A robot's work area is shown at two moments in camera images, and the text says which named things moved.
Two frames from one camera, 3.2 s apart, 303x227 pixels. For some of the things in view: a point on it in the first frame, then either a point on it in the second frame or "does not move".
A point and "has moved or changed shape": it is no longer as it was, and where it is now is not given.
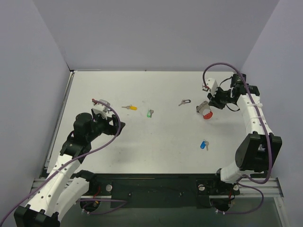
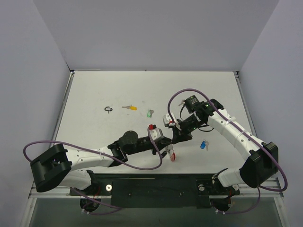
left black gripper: [110, 125] → [157, 145]
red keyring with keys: [204, 109] has moved or changed shape
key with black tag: [184, 101] does not move
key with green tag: [149, 112] does not move
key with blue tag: [203, 144] does not move
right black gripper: [218, 97] → [181, 131]
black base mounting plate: [157, 190] does not move
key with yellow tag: [130, 107] does not move
